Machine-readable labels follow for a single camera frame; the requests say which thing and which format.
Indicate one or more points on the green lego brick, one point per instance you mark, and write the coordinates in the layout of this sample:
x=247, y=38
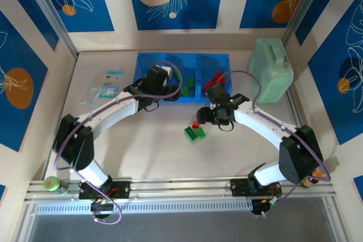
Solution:
x=190, y=133
x=185, y=91
x=177, y=75
x=202, y=133
x=192, y=82

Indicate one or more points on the red lego brick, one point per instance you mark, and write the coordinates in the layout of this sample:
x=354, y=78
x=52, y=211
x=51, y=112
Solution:
x=195, y=124
x=218, y=77
x=209, y=85

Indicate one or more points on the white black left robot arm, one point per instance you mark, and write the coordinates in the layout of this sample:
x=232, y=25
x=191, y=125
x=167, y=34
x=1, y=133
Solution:
x=113, y=111

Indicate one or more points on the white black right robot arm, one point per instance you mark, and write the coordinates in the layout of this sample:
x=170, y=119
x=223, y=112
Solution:
x=261, y=128

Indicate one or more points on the blue plastic bin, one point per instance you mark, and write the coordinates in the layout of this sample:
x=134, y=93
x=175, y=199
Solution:
x=144, y=63
x=188, y=67
x=210, y=63

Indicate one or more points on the clear plastic packet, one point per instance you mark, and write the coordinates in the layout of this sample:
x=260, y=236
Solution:
x=90, y=97
x=111, y=83

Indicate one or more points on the mint green zip case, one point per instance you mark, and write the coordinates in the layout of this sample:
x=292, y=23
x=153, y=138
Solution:
x=269, y=63

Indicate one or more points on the brown bottle orange cap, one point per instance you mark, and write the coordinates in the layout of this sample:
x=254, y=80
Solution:
x=310, y=181

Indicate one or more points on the green lidded jar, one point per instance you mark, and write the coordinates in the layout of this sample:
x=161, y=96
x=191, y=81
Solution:
x=54, y=184

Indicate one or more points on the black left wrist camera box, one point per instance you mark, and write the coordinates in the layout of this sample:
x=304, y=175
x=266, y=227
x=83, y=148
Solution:
x=156, y=76

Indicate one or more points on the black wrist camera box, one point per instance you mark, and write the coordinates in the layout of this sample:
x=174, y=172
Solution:
x=218, y=93
x=156, y=76

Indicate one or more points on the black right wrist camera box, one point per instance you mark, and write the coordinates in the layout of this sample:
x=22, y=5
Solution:
x=218, y=93

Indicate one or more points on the aluminium side rail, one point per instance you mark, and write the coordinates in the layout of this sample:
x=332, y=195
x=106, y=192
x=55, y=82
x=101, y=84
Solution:
x=296, y=111

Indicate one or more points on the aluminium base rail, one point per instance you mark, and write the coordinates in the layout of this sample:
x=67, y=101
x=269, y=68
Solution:
x=175, y=188

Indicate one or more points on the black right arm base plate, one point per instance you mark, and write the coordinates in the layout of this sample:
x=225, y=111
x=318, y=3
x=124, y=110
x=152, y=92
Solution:
x=236, y=188

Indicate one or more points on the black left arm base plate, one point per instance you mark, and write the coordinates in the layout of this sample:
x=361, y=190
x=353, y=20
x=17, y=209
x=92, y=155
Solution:
x=124, y=189

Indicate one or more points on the aluminium corner post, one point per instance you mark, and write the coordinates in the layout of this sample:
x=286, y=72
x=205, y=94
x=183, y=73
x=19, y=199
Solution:
x=306, y=6
x=48, y=6

